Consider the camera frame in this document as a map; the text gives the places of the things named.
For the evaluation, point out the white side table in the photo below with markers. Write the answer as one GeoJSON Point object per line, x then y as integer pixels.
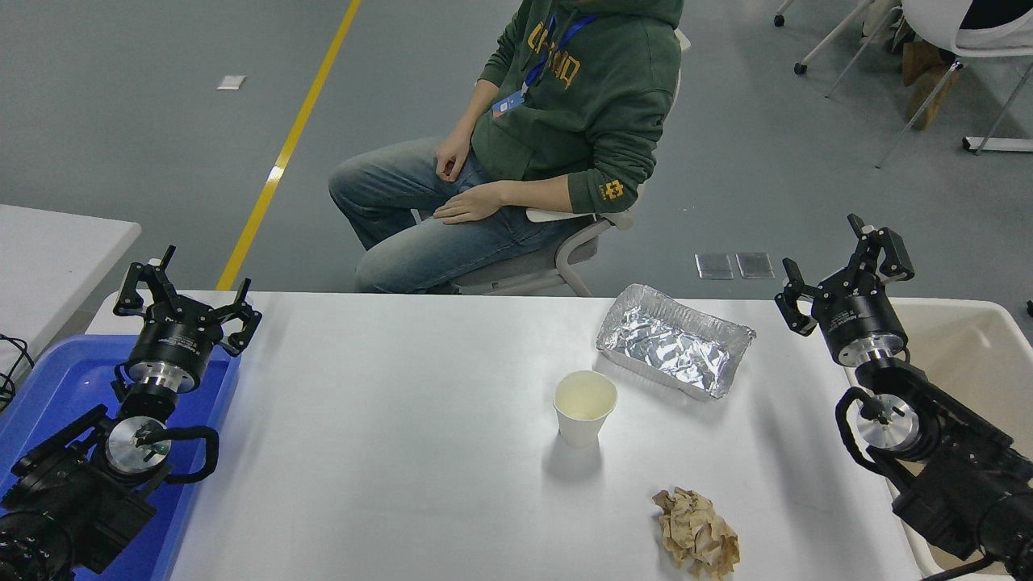
{"type": "Point", "coordinates": [48, 258]}

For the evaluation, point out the silver foil tray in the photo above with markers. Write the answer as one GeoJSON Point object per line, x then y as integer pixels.
{"type": "Point", "coordinates": [670, 343]}

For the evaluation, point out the person's right hand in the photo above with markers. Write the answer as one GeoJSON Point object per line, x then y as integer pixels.
{"type": "Point", "coordinates": [452, 157]}

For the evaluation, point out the blue plastic tray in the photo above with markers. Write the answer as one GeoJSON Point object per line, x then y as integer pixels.
{"type": "Point", "coordinates": [64, 379]}

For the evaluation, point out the white paper cup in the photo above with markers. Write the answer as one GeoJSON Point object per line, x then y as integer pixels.
{"type": "Point", "coordinates": [583, 420]}

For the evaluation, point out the large pale plastic bin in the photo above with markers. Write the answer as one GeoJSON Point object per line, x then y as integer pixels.
{"type": "Point", "coordinates": [976, 355]}

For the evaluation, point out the white shell chair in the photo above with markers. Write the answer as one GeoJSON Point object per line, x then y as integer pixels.
{"type": "Point", "coordinates": [936, 20]}

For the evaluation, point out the person's left forearm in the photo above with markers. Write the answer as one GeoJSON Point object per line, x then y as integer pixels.
{"type": "Point", "coordinates": [537, 194]}

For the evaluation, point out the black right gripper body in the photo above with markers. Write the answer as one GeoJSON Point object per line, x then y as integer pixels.
{"type": "Point", "coordinates": [859, 319]}

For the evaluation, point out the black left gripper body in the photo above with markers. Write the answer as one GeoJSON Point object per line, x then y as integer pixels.
{"type": "Point", "coordinates": [171, 343]}

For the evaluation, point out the person's left hand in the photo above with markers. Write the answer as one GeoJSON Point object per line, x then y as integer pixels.
{"type": "Point", "coordinates": [472, 206]}

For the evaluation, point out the clear floor plate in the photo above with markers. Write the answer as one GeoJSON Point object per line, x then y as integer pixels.
{"type": "Point", "coordinates": [714, 265]}
{"type": "Point", "coordinates": [754, 265]}

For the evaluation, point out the tan paper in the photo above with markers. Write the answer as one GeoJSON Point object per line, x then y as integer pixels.
{"type": "Point", "coordinates": [694, 532]}

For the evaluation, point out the white floor bar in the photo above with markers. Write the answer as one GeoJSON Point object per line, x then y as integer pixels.
{"type": "Point", "coordinates": [1001, 144]}

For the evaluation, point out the person's right forearm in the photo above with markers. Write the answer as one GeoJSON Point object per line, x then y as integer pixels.
{"type": "Point", "coordinates": [478, 113]}

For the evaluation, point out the grey white office chair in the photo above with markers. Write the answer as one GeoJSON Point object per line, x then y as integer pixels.
{"type": "Point", "coordinates": [557, 266]}

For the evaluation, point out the white rolling table frame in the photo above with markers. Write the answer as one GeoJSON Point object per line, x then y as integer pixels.
{"type": "Point", "coordinates": [831, 42]}

